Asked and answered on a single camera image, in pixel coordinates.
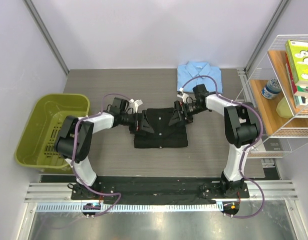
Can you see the pale green plastic object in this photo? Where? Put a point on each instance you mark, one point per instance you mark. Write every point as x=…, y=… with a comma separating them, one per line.
x=283, y=109

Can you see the olive green plastic basket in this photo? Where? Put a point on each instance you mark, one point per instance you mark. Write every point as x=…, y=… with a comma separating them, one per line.
x=35, y=149

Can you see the stacked books under green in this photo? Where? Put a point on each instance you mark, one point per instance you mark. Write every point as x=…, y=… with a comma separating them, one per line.
x=299, y=101

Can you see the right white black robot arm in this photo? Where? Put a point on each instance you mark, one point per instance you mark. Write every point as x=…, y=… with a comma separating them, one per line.
x=241, y=125

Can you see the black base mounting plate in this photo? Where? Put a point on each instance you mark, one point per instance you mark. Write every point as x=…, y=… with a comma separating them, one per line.
x=137, y=190

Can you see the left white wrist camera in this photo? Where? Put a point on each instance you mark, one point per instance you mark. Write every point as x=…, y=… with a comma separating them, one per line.
x=134, y=104

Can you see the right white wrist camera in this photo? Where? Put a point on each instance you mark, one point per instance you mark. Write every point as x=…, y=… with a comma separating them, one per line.
x=184, y=96

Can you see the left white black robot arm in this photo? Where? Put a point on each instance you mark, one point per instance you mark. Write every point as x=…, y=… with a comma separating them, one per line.
x=75, y=136

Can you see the white wire shelf rack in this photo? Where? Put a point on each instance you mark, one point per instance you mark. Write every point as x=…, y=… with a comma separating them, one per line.
x=285, y=125

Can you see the black long sleeve shirt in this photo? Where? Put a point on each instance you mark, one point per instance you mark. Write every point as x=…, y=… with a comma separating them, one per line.
x=164, y=135

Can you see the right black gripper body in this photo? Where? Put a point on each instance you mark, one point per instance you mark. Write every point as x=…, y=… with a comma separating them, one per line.
x=181, y=107

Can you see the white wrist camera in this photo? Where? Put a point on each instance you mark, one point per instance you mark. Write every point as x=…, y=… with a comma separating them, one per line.
x=134, y=104
x=184, y=96

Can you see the slotted white cable duct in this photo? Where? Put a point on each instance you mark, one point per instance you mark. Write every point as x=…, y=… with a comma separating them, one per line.
x=90, y=207

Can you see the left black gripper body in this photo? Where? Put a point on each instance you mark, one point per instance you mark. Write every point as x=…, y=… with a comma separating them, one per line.
x=138, y=125

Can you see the green book on top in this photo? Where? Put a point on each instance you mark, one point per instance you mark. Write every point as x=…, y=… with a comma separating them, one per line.
x=297, y=54

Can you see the folded light blue shirt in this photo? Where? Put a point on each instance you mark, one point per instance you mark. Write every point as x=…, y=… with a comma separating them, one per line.
x=189, y=75

